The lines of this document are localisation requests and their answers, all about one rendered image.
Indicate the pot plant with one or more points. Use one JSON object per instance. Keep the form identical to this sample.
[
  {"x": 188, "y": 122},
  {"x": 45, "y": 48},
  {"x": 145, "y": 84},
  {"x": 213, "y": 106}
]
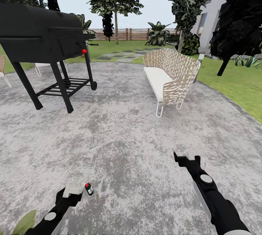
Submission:
[{"x": 26, "y": 222}]

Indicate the charcoal grill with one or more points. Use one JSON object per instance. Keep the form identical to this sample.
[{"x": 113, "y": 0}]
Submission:
[{"x": 36, "y": 35}]

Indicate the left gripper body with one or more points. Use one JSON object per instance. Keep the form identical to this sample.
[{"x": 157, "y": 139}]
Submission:
[{"x": 72, "y": 200}]

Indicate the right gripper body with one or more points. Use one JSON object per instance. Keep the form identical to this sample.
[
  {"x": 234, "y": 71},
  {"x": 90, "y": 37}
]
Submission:
[{"x": 184, "y": 162}]

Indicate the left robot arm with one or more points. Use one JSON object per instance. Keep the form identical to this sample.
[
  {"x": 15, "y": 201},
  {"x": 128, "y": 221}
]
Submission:
[{"x": 50, "y": 225}]

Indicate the fixed window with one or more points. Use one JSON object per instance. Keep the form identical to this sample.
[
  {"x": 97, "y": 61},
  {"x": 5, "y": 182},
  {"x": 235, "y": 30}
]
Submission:
[{"x": 201, "y": 24}]

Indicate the insectifuge atomizer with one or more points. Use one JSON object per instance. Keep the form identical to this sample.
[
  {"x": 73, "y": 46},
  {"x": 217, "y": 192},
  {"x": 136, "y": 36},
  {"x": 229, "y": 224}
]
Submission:
[{"x": 89, "y": 189}]

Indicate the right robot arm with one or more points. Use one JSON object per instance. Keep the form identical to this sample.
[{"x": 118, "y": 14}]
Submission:
[{"x": 222, "y": 213}]

